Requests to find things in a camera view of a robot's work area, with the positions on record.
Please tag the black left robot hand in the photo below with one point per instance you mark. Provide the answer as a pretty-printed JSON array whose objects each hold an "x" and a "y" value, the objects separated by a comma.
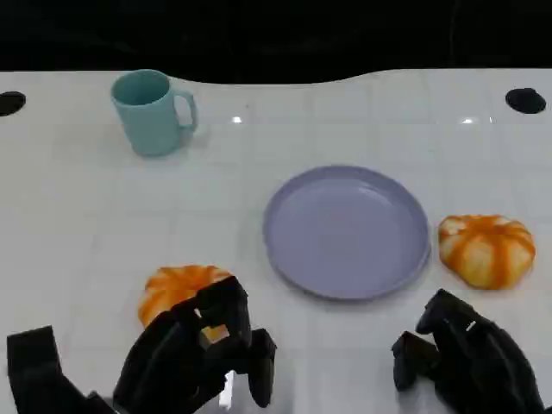
[{"x": 172, "y": 358}]

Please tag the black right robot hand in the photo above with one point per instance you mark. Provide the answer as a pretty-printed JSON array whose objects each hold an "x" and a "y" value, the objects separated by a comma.
[{"x": 478, "y": 358}]

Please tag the orange and white toy bread roll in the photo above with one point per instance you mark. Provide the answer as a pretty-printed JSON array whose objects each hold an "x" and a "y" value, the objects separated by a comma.
[
  {"x": 177, "y": 284},
  {"x": 487, "y": 250}
]

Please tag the lilac plate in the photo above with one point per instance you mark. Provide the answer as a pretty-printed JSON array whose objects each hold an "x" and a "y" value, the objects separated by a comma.
[{"x": 345, "y": 233}]

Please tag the pale green mug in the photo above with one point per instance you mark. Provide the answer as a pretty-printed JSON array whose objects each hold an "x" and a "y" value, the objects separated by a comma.
[{"x": 148, "y": 116}]

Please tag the black round table grommet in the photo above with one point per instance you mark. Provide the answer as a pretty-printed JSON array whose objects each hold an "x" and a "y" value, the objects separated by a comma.
[
  {"x": 525, "y": 100},
  {"x": 10, "y": 102}
]

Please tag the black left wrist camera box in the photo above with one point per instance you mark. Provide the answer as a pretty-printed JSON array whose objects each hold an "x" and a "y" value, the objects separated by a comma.
[{"x": 36, "y": 373}]

